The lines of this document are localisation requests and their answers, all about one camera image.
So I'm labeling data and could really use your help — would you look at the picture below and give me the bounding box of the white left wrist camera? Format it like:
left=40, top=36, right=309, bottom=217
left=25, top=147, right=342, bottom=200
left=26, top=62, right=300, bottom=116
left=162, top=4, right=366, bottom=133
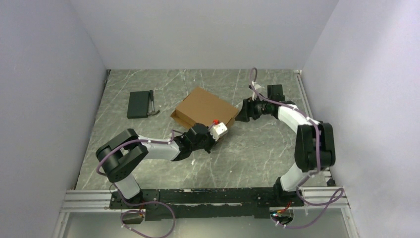
left=209, top=119, right=228, bottom=141

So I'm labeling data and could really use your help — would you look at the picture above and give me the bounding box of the aluminium frame rail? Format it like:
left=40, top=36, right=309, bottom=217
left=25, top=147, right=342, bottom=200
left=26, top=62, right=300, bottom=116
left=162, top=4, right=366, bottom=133
left=60, top=190, right=111, bottom=213

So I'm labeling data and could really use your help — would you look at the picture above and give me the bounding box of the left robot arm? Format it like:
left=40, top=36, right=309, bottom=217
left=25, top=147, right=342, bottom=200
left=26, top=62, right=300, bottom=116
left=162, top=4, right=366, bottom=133
left=96, top=121, right=228, bottom=208

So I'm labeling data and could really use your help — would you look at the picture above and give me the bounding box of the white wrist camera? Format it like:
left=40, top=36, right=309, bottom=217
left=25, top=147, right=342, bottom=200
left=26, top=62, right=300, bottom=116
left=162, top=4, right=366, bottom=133
left=209, top=119, right=228, bottom=141
left=249, top=81, right=263, bottom=101

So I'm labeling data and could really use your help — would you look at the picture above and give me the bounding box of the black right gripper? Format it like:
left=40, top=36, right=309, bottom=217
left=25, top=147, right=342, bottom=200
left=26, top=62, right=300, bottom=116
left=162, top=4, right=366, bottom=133
left=235, top=95, right=272, bottom=122

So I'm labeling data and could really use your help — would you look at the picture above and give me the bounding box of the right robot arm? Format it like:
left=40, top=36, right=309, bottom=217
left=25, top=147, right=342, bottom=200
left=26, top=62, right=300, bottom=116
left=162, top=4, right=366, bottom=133
left=235, top=82, right=336, bottom=206

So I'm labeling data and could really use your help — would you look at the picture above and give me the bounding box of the flat black box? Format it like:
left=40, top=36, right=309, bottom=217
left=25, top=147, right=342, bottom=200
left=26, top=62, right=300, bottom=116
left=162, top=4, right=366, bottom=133
left=127, top=91, right=150, bottom=119

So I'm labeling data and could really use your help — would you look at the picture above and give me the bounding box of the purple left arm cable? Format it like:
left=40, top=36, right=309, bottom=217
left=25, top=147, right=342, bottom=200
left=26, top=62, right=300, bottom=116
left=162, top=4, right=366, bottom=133
left=96, top=128, right=184, bottom=238

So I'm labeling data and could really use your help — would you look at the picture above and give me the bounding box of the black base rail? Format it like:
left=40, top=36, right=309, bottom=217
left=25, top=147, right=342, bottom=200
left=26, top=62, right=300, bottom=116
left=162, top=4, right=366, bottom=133
left=109, top=187, right=304, bottom=221

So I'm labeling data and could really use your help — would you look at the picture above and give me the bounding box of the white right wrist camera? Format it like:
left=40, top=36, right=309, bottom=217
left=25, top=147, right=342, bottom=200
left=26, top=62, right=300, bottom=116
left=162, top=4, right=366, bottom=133
left=249, top=81, right=263, bottom=101

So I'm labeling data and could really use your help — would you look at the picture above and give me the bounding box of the brown cardboard box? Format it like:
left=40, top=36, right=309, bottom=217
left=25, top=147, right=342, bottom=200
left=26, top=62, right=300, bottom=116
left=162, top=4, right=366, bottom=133
left=170, top=87, right=239, bottom=129

